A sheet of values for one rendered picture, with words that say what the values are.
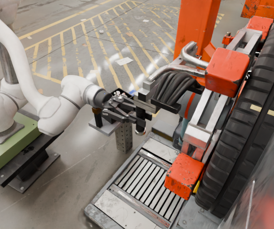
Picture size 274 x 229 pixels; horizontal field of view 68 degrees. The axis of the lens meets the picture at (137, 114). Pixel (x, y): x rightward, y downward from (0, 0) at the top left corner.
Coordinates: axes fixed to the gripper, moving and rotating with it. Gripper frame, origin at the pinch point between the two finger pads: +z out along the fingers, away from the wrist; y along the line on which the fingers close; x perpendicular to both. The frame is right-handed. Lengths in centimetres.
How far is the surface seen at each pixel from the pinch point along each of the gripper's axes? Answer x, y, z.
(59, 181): -83, 17, -59
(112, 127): -38, -16, -31
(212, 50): 1, -70, 3
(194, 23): 16, -60, -7
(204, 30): 14, -60, -1
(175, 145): -55, -39, 3
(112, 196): -75, 6, -17
